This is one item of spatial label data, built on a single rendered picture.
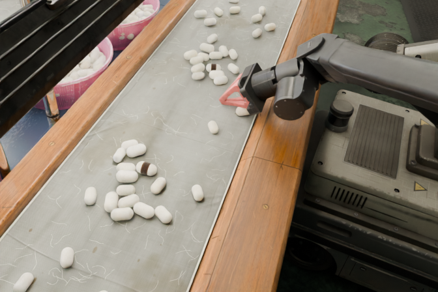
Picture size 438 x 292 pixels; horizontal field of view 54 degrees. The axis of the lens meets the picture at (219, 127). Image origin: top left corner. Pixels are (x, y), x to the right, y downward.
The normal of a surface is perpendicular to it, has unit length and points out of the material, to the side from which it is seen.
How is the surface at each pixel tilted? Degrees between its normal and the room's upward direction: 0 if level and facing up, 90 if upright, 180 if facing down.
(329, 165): 1
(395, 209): 90
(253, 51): 0
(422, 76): 51
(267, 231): 0
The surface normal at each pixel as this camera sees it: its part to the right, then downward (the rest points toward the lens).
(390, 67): -0.72, -0.53
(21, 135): 0.08, -0.74
